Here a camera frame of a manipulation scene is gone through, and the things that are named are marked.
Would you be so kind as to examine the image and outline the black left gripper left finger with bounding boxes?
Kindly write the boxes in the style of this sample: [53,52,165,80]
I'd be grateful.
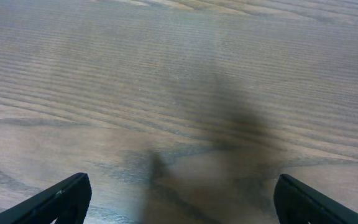
[0,172,92,224]

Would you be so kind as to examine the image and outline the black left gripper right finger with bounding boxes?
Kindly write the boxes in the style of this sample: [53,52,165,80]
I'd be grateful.
[273,174,358,224]

